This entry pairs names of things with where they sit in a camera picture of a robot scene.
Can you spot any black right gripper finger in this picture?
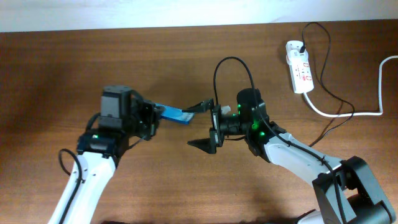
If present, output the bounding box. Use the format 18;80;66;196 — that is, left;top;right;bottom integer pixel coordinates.
187;138;216;154
182;98;214;113

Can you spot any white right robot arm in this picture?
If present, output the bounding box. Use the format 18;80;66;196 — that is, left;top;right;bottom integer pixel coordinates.
187;88;397;224

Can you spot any white power strip cord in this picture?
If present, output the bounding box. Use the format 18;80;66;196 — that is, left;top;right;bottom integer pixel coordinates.
303;55;398;118

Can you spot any white charger plug adapter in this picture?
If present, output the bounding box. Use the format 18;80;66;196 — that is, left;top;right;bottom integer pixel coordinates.
286;45;308;65

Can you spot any white power strip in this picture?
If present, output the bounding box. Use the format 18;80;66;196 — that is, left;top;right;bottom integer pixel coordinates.
285;40;314;94

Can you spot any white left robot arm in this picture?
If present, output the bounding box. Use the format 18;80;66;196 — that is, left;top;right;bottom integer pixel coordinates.
49;85;165;223

